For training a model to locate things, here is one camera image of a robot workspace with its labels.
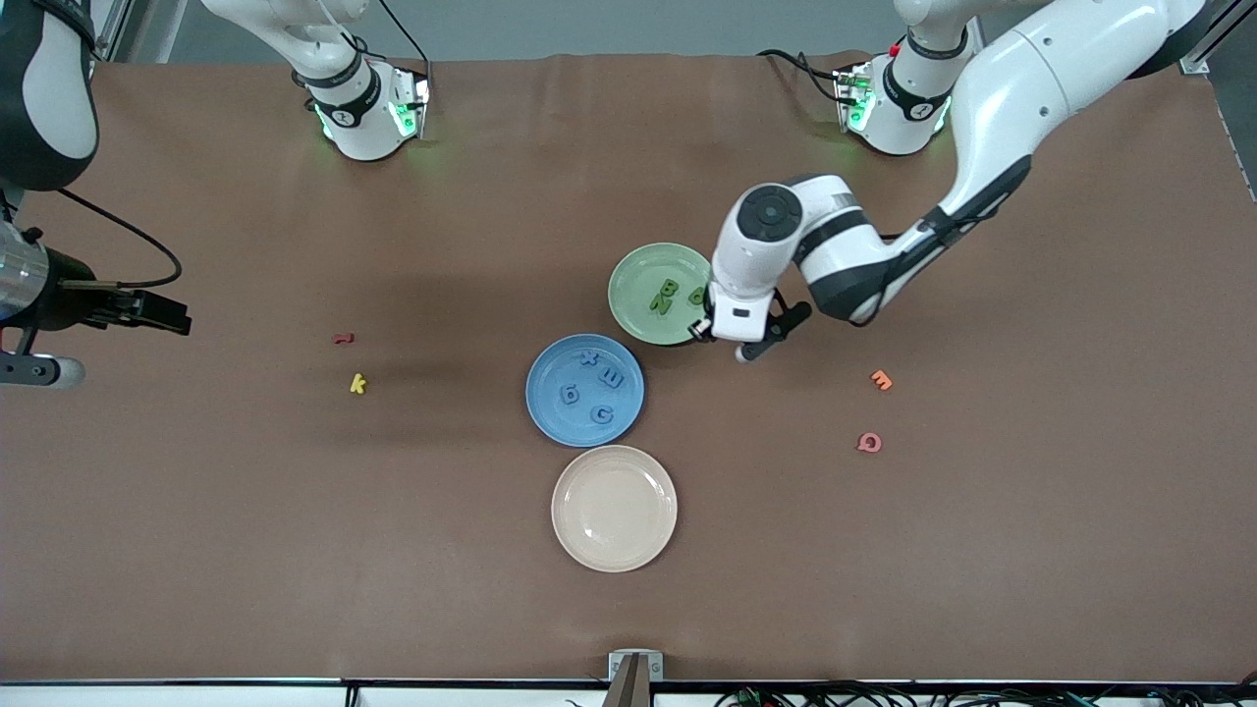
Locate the black arm base cable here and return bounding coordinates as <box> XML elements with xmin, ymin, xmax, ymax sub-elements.
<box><xmin>756</xmin><ymin>47</ymin><xmax>844</xmax><ymax>104</ymax></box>

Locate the black cable bundle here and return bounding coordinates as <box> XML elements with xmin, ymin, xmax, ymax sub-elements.
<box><xmin>712</xmin><ymin>680</ymin><xmax>1257</xmax><ymax>707</ymax></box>

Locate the blue plate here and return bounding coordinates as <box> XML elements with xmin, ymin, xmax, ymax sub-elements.
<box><xmin>525</xmin><ymin>334</ymin><xmax>646</xmax><ymax>449</ymax></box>

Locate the grey metal mount bracket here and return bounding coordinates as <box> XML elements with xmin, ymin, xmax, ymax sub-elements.
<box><xmin>601</xmin><ymin>649</ymin><xmax>666</xmax><ymax>707</ymax></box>

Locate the beige plate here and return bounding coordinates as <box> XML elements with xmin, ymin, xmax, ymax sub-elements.
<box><xmin>550</xmin><ymin>445</ymin><xmax>679</xmax><ymax>573</ymax></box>

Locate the green plate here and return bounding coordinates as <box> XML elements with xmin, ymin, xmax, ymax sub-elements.
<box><xmin>607</xmin><ymin>242</ymin><xmax>716</xmax><ymax>347</ymax></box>

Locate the white table edge rail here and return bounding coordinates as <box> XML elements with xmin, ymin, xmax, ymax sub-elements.
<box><xmin>0</xmin><ymin>680</ymin><xmax>1257</xmax><ymax>707</ymax></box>

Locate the aluminium frame post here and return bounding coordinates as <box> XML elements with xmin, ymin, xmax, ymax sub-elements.
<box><xmin>1178</xmin><ymin>0</ymin><xmax>1240</xmax><ymax>76</ymax></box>

